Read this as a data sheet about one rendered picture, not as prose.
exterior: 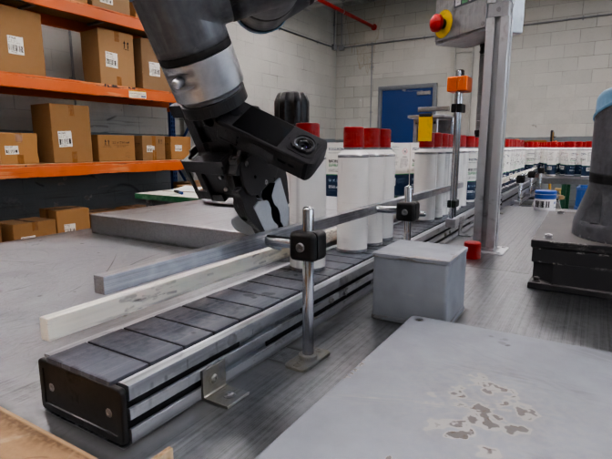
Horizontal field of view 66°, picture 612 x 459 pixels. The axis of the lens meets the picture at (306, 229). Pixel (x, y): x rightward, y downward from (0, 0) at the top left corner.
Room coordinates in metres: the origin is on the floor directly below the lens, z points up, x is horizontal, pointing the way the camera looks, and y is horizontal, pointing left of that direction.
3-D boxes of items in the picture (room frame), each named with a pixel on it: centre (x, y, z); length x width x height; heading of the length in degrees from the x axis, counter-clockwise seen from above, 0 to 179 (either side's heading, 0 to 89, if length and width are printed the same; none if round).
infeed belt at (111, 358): (1.06, -0.25, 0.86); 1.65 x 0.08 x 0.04; 149
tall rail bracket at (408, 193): (0.74, -0.14, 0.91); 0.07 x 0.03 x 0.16; 59
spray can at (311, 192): (0.67, 0.00, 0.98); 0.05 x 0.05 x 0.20
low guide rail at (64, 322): (0.83, -0.06, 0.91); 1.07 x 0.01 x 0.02; 149
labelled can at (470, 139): (1.47, -0.50, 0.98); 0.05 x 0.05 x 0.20
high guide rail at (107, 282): (0.79, -0.13, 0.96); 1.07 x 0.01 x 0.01; 149
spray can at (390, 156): (0.89, -0.14, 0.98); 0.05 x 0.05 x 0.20
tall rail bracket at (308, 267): (0.48, 0.02, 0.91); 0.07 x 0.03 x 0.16; 59
